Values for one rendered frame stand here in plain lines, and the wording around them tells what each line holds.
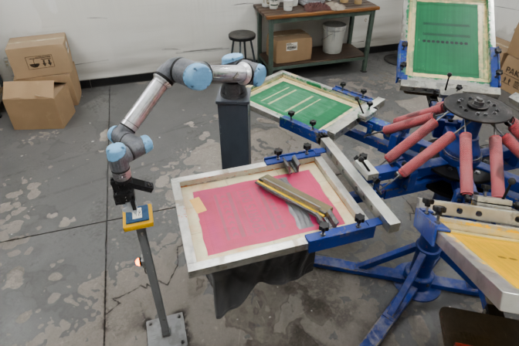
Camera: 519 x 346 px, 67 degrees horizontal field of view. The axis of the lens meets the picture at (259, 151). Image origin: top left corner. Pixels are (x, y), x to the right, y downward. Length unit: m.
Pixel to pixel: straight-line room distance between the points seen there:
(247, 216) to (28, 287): 1.78
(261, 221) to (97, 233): 1.77
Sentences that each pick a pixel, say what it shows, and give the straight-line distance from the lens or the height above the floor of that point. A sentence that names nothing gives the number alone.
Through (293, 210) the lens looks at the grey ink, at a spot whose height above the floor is 0.96.
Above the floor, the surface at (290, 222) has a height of 0.95.
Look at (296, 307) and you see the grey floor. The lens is 2.65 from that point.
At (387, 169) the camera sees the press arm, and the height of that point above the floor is 1.04.
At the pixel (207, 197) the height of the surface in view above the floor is 0.95.
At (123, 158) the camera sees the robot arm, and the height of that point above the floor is 1.29.
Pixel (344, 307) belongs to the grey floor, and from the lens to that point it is 2.69.
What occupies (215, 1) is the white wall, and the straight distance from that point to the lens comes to 5.32.
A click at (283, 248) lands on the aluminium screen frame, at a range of 1.61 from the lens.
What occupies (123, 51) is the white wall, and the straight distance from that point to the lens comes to 5.39.
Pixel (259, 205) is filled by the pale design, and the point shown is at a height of 0.95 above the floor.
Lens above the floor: 2.19
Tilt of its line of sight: 35 degrees down
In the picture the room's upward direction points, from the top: straight up
